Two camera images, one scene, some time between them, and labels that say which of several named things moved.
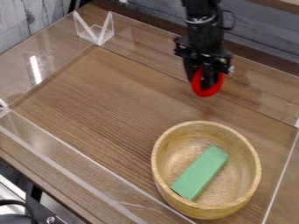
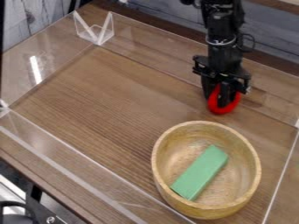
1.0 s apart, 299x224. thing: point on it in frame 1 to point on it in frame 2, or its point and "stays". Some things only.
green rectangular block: (200, 173) stays
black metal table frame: (37, 211) stays
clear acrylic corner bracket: (95, 33) stays
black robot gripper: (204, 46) to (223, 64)
